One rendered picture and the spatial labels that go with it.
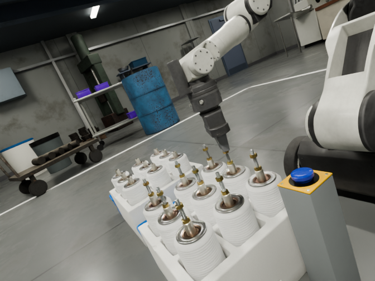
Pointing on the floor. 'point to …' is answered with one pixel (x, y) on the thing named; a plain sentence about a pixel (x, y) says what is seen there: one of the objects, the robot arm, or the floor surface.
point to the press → (91, 71)
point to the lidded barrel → (20, 156)
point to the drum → (150, 100)
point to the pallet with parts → (85, 135)
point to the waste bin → (48, 142)
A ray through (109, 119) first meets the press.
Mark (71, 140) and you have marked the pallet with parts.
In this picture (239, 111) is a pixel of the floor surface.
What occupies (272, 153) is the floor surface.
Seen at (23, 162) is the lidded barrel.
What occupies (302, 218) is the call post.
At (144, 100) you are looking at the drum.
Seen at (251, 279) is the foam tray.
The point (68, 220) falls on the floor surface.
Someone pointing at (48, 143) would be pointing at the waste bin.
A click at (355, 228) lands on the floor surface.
